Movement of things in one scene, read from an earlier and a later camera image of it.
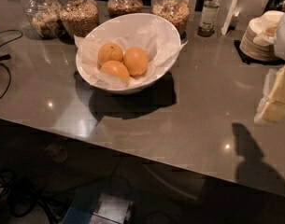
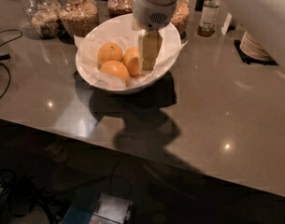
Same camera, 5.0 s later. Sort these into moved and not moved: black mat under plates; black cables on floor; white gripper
Moved: white gripper
Not moved: black cables on floor; black mat under plates
